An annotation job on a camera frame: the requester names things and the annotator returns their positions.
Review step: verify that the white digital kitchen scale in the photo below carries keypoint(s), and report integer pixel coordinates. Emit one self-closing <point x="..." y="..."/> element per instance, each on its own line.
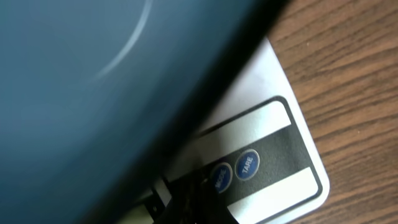
<point x="257" y="151"/>

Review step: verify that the blue metal bowl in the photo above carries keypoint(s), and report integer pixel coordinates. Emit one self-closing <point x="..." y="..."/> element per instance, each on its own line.
<point x="98" y="97"/>

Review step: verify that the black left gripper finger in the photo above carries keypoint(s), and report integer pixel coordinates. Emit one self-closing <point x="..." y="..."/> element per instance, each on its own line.
<point x="193" y="201"/>

